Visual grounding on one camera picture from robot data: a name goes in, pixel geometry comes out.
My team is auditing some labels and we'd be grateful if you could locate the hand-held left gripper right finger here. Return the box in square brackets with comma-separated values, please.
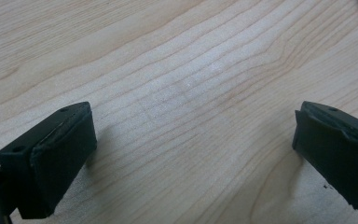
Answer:
[292, 100, 358, 219]

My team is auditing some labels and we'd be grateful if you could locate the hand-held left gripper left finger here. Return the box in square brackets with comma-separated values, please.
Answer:
[0, 101, 98, 220]

